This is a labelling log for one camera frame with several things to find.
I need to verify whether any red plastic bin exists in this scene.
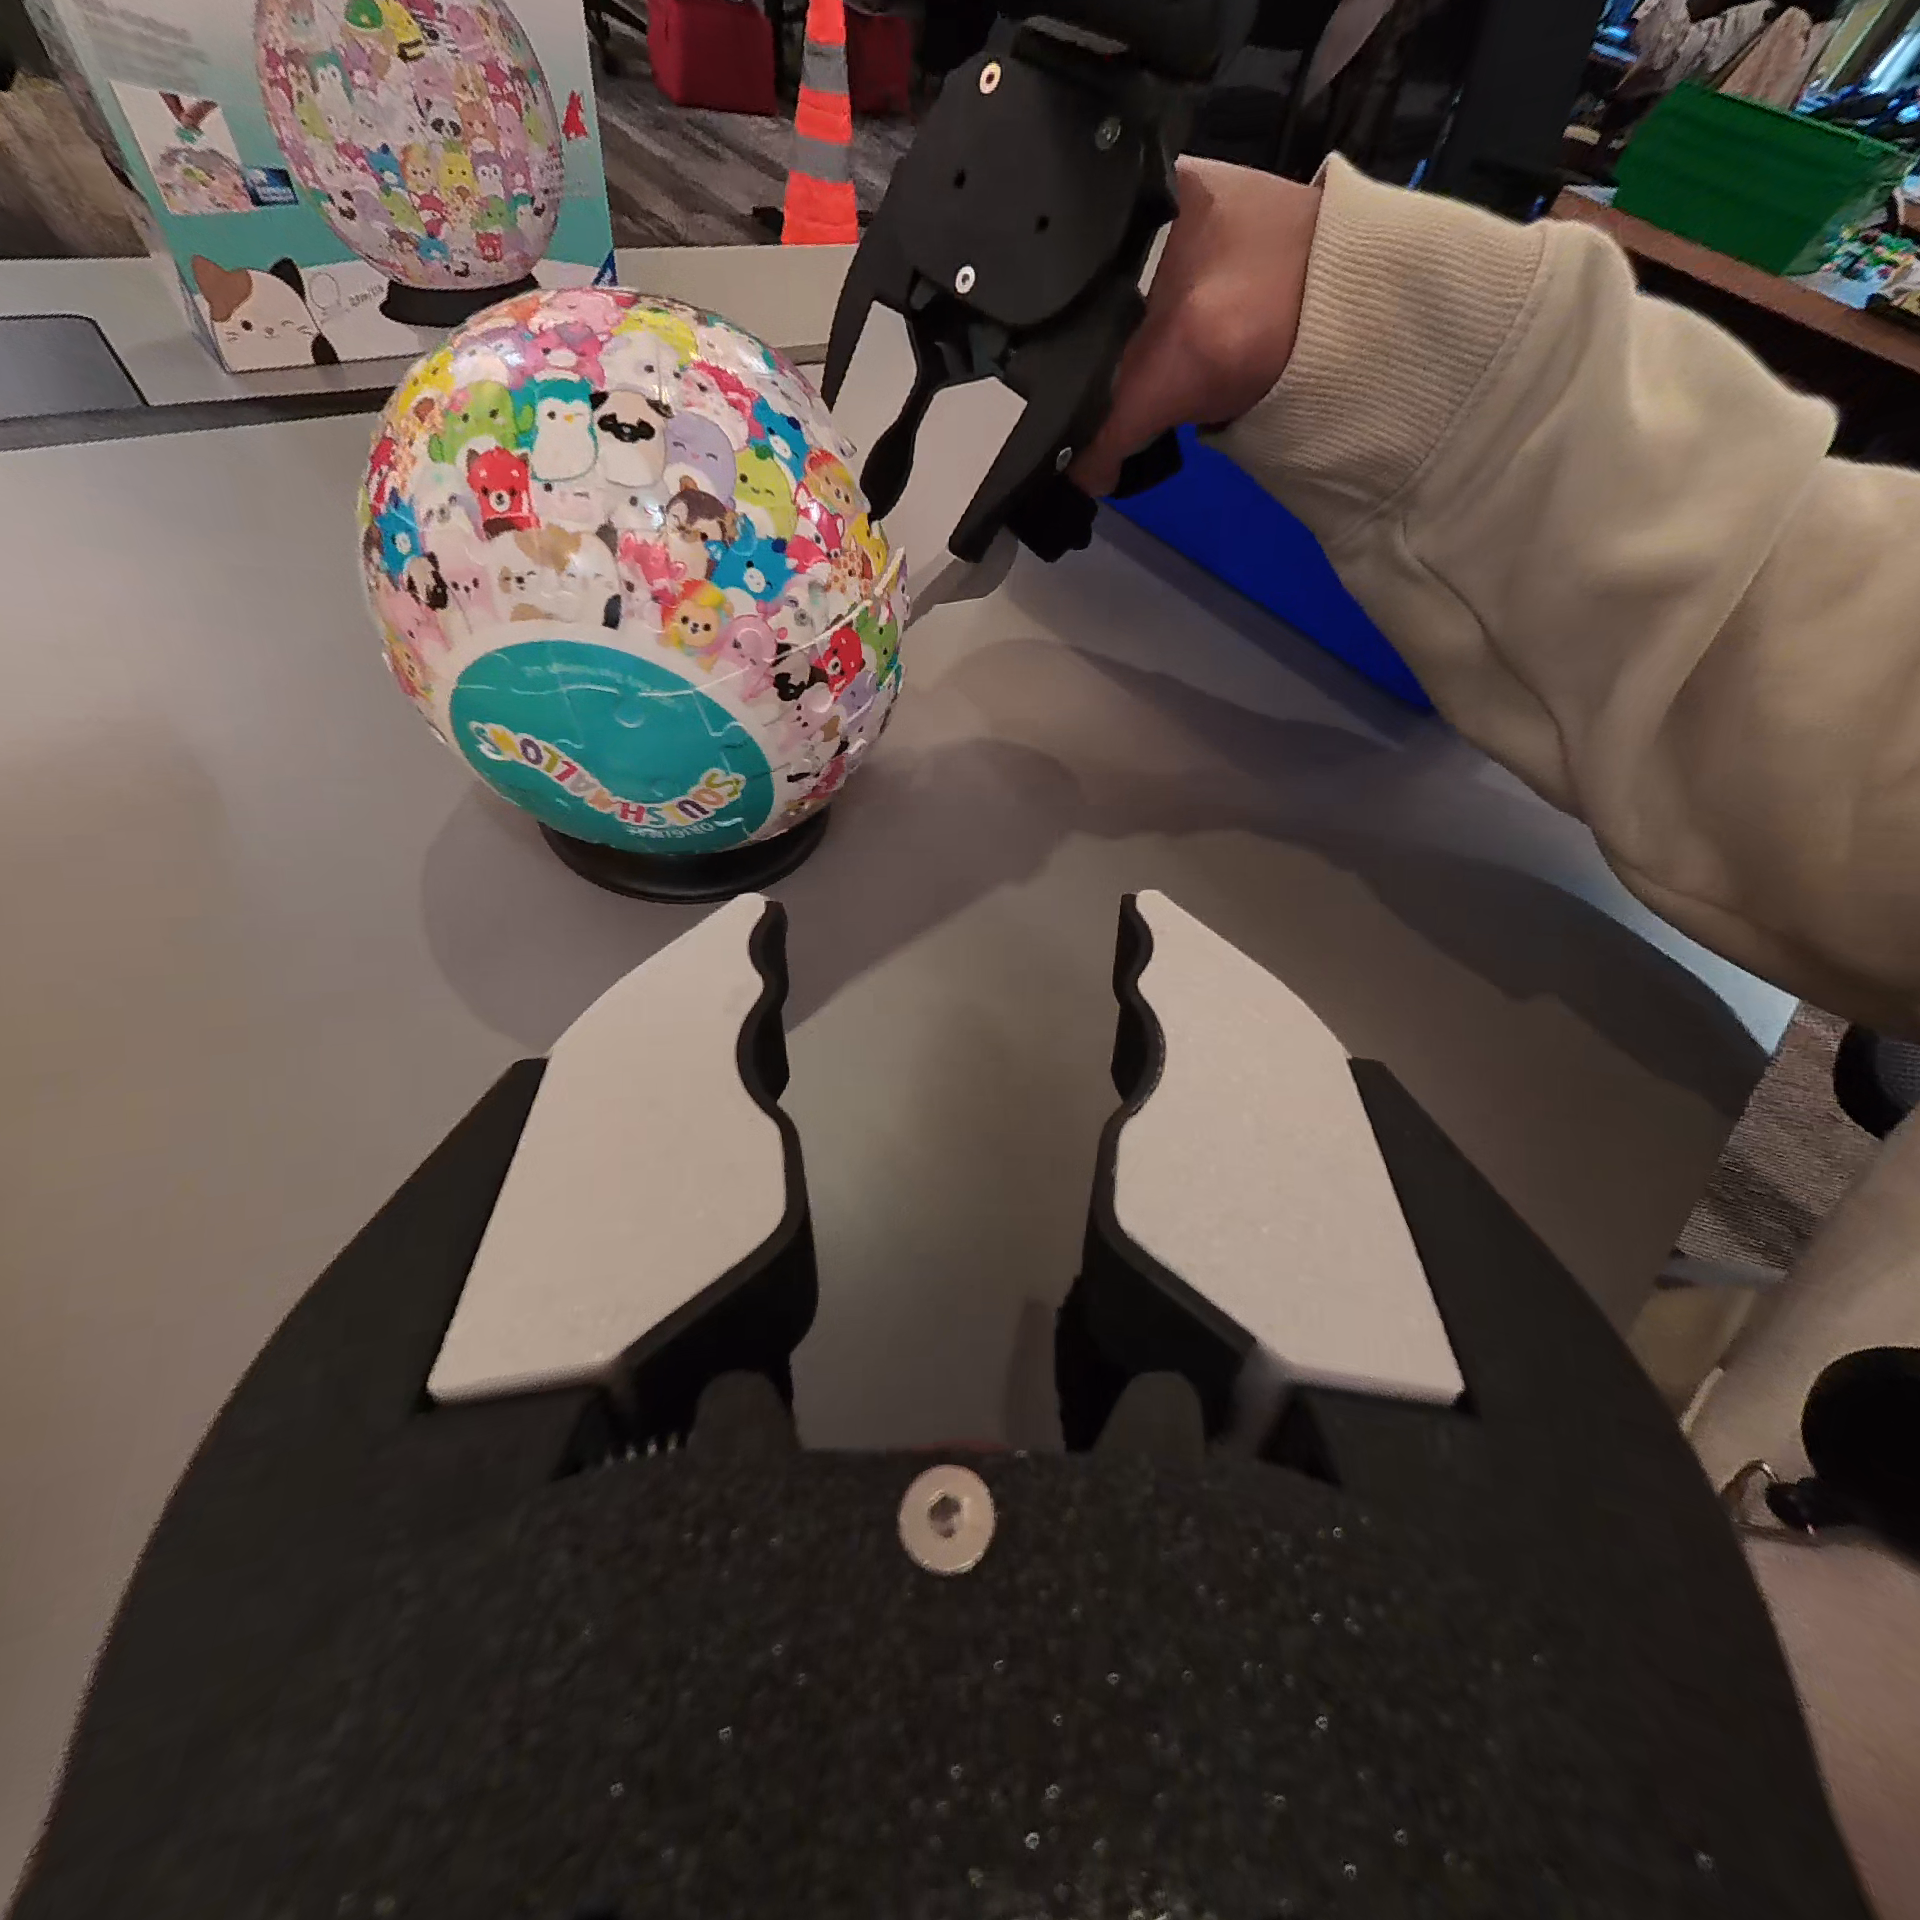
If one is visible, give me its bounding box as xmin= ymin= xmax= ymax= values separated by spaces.
xmin=848 ymin=0 xmax=916 ymax=114
xmin=647 ymin=0 xmax=780 ymax=114

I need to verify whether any blue plastic bin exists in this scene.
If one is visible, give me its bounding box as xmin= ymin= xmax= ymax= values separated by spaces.
xmin=1103 ymin=428 xmax=1433 ymax=714

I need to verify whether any puzzle box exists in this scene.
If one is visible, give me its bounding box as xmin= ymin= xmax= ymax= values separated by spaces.
xmin=23 ymin=0 xmax=617 ymax=374

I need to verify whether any orange traffic cone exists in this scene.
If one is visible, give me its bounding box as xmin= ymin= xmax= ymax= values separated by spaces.
xmin=780 ymin=0 xmax=864 ymax=244

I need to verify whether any person's right forearm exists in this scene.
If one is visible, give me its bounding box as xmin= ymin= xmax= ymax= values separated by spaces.
xmin=1200 ymin=150 xmax=1920 ymax=1037

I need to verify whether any colourful puzzle ball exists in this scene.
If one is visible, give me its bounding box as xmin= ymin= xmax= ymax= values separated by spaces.
xmin=358 ymin=286 xmax=913 ymax=848

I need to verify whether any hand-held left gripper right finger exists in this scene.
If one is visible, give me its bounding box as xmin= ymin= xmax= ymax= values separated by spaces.
xmin=1054 ymin=890 xmax=1467 ymax=1456

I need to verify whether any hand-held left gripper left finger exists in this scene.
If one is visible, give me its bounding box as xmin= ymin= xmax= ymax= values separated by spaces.
xmin=427 ymin=893 xmax=819 ymax=1449

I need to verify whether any wooden table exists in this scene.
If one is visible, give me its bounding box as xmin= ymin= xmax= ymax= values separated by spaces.
xmin=1552 ymin=187 xmax=1920 ymax=378

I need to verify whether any person's right hand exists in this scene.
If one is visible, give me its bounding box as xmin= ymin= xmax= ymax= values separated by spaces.
xmin=1071 ymin=157 xmax=1327 ymax=493

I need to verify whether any black fabric item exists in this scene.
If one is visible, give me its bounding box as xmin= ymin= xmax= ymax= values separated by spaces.
xmin=1800 ymin=1341 xmax=1920 ymax=1536

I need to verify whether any round black ball stand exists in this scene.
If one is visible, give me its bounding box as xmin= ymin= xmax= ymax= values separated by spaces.
xmin=539 ymin=809 xmax=832 ymax=905

